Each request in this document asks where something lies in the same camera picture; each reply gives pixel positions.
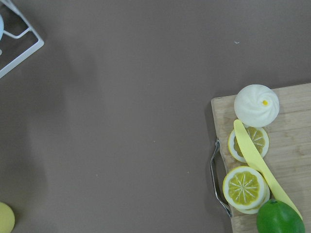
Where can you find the bamboo cutting board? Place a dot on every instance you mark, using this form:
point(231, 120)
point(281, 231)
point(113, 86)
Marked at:
point(289, 152)

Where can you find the yellow plastic knife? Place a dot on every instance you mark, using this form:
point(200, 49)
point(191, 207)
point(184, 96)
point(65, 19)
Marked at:
point(255, 161)

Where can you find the yellow plastic cup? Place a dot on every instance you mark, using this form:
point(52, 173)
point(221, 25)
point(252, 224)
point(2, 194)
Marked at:
point(7, 218)

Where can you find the lemon slice under knife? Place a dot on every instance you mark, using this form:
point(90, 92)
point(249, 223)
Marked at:
point(259, 138)

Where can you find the green lime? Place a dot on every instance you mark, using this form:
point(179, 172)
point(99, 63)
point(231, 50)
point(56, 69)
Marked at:
point(277, 217)

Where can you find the white wire cup rack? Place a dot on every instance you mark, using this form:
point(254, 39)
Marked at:
point(19, 41)

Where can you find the metal cutting board handle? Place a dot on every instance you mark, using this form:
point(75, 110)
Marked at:
point(214, 179)

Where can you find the white toy steamed bun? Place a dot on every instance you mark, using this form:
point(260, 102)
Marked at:
point(256, 105)

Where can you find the blue cup on rack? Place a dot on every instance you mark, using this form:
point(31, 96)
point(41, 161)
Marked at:
point(1, 27)

